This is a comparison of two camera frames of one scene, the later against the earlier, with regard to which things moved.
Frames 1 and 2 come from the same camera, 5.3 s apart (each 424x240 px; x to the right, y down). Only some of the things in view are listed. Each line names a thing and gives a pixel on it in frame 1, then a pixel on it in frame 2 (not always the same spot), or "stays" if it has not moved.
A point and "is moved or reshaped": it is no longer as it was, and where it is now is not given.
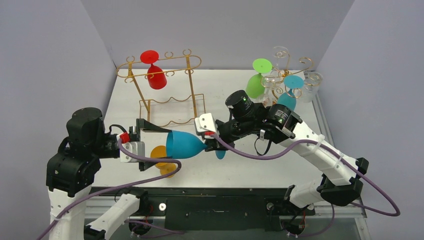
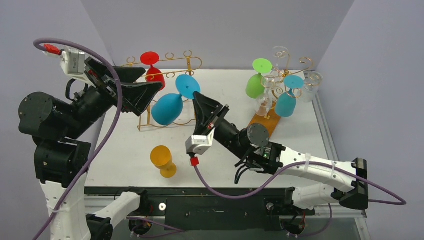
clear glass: x=267 y=82 stays
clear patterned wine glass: x=311 y=86 stays
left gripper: x=145 y=125 to x=135 y=94
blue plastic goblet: x=180 y=145 to x=167 y=109
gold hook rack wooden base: x=281 y=61 is moved or reshaped
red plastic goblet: x=156 y=81 stays
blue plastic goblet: x=289 y=98 stays
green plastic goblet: x=255 y=84 stays
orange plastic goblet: x=160 y=151 stays
